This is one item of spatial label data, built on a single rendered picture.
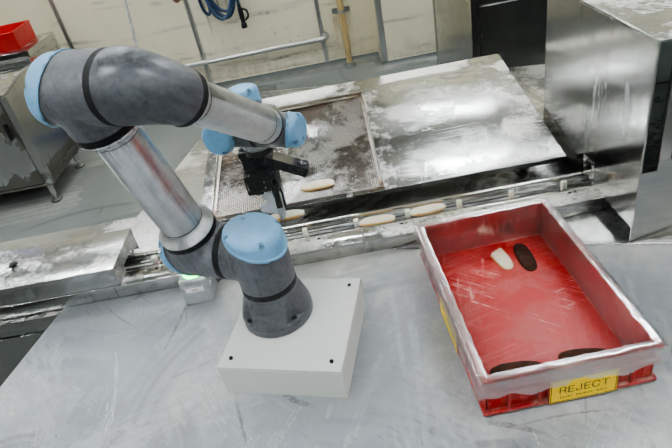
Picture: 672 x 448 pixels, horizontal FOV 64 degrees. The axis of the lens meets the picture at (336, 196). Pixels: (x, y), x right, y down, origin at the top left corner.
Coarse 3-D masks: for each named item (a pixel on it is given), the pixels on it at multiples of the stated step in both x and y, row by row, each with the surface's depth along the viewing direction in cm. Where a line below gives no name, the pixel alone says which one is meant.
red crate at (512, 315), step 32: (448, 256) 133; (480, 256) 131; (512, 256) 129; (544, 256) 127; (480, 288) 122; (512, 288) 120; (544, 288) 119; (576, 288) 117; (480, 320) 114; (512, 320) 113; (544, 320) 111; (576, 320) 110; (480, 352) 108; (512, 352) 106; (544, 352) 105
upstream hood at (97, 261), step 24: (72, 240) 152; (96, 240) 150; (120, 240) 147; (0, 264) 148; (24, 264) 146; (48, 264) 144; (72, 264) 142; (96, 264) 140; (120, 264) 142; (0, 288) 139; (24, 288) 138; (48, 288) 139; (72, 288) 140; (96, 288) 140
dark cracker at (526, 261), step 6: (516, 246) 130; (522, 246) 130; (516, 252) 129; (522, 252) 128; (528, 252) 128; (522, 258) 126; (528, 258) 126; (534, 258) 126; (522, 264) 125; (528, 264) 125; (534, 264) 124; (528, 270) 124
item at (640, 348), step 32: (416, 224) 129; (448, 224) 129; (480, 224) 130; (512, 224) 131; (544, 224) 129; (576, 256) 115; (448, 288) 110; (608, 288) 104; (448, 320) 107; (608, 320) 106; (640, 320) 95; (608, 352) 91; (640, 352) 90; (480, 384) 90; (512, 384) 91; (544, 384) 91
